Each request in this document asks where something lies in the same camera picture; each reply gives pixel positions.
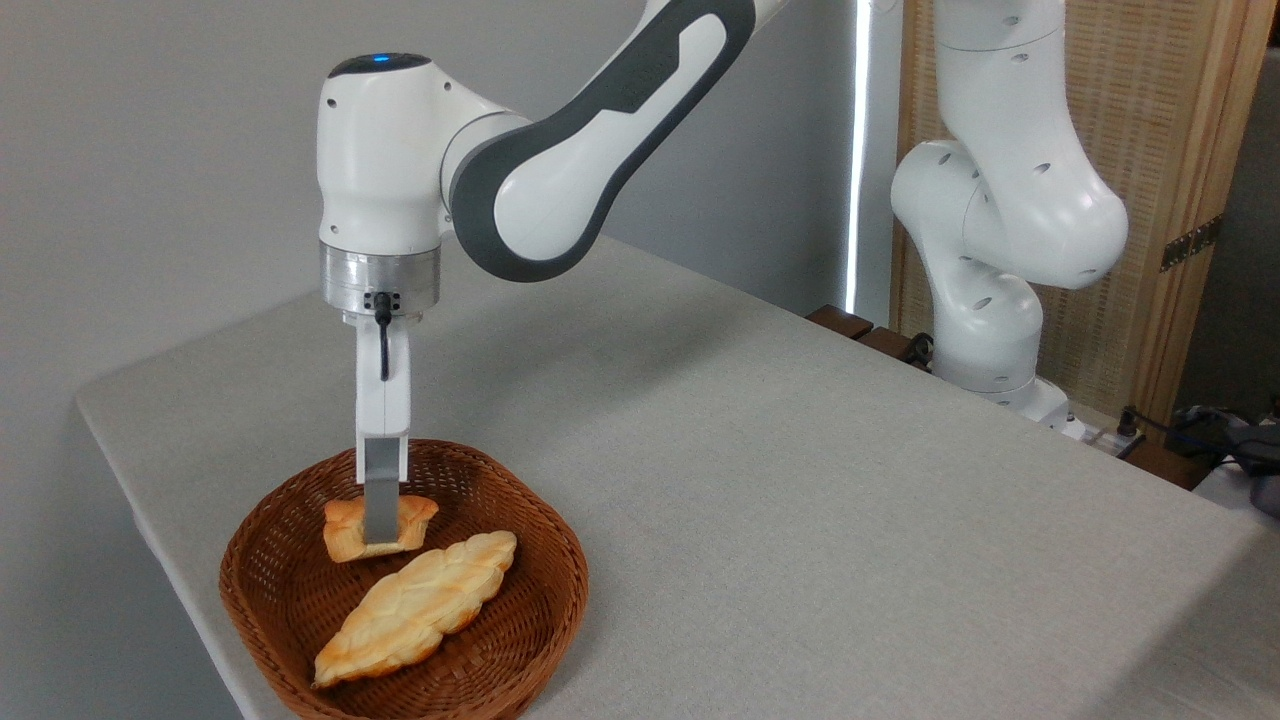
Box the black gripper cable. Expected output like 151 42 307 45
365 290 394 383

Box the grey tablecloth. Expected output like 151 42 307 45
75 235 1280 720

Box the dark grey bag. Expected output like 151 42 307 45
1165 403 1280 518

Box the brown wicker basket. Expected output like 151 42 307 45
219 439 590 720

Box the white vertical light strip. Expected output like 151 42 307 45
845 0 874 314

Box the long golden braided bread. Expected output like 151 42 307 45
313 530 518 689

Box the small round orange bread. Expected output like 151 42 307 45
322 493 440 563

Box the metal screen hinge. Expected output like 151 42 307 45
1160 215 1223 273

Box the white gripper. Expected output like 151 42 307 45
344 311 427 548

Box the dark brown wooden slat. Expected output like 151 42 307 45
806 305 876 342
859 327 917 363

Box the white power strip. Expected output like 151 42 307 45
1058 414 1147 460

